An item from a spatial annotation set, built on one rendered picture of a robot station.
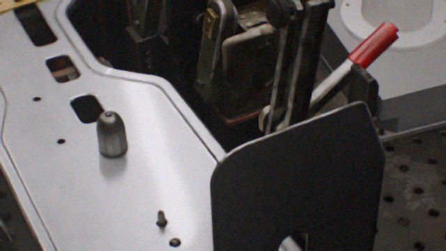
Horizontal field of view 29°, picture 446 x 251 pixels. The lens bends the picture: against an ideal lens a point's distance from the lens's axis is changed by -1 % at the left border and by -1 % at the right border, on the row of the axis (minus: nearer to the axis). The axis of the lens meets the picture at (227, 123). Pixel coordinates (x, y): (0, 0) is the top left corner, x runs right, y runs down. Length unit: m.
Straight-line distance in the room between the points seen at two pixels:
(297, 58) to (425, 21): 0.69
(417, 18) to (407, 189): 0.30
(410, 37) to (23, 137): 0.71
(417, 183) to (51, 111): 0.59
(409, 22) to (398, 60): 0.07
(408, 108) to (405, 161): 0.08
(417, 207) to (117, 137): 0.54
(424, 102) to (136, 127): 0.57
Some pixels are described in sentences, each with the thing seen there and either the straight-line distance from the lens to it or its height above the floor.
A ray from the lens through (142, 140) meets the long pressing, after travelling 0.97.
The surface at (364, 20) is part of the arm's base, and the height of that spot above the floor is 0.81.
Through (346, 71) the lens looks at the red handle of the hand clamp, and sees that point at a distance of 0.87.
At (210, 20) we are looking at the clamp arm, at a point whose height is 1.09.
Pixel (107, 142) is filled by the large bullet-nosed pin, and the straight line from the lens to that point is 0.94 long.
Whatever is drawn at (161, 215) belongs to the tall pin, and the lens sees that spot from 0.86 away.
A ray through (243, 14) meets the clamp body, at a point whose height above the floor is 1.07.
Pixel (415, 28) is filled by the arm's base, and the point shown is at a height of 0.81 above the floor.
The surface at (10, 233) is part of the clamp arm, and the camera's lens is 0.89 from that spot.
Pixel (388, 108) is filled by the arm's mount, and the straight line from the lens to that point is 1.37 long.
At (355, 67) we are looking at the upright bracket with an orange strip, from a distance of 0.74.
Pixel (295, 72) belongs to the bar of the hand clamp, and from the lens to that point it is 0.82.
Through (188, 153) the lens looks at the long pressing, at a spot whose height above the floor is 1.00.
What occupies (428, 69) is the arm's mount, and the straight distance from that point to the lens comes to 1.42.
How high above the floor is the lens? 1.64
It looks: 41 degrees down
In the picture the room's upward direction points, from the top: 2 degrees counter-clockwise
